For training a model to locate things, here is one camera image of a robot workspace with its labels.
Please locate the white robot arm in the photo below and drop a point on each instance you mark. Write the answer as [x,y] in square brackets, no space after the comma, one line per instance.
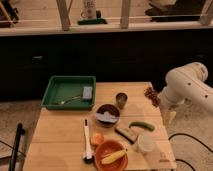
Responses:
[185,82]

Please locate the brown grape bunch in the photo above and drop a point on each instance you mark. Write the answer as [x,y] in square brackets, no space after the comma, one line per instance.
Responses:
[152,95]

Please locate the green plastic tray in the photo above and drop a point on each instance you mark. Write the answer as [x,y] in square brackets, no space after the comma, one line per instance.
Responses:
[62,88]

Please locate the green metal cup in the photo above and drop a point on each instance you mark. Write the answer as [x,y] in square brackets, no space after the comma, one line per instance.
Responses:
[121,100]

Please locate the dark brown bowl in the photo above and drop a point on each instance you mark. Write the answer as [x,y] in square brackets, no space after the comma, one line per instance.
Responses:
[112,109]

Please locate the white mug on green base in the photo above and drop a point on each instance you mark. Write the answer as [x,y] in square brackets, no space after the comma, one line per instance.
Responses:
[90,16]

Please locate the grey cloth in bowl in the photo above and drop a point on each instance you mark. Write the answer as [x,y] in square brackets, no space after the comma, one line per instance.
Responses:
[106,117]

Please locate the brown rectangular block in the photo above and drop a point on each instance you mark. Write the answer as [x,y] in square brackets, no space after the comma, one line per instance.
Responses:
[127,133]

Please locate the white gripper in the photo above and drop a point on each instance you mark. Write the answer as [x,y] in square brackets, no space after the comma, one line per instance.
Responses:
[165,106]

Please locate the white plastic cup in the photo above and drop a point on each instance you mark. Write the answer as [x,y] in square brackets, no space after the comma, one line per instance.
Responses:
[145,143]

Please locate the orange fruit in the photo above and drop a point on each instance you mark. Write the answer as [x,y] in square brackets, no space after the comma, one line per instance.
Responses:
[96,139]

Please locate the green chili pepper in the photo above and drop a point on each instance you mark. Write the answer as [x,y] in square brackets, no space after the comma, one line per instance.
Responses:
[144,125]

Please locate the black pole stand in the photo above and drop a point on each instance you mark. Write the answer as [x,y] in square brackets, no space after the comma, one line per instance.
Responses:
[19,132]

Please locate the grey sponge block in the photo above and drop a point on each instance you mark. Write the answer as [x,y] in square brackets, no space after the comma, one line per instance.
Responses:
[87,93]

